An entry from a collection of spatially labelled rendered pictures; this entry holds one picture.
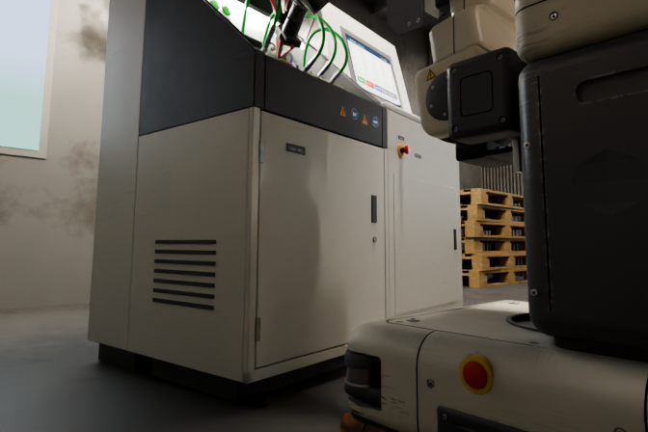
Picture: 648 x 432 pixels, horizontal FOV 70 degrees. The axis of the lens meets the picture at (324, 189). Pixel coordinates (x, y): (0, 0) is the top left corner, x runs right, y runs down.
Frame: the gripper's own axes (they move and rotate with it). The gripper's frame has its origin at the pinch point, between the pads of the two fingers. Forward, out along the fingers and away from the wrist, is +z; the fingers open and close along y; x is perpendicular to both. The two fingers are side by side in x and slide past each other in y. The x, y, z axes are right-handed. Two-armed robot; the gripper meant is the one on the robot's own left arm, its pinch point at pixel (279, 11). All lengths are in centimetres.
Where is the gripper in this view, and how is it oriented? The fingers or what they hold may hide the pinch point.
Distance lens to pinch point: 167.6
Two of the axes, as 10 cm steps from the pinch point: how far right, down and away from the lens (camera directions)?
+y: -9.6, 1.9, -1.9
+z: 0.1, 7.5, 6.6
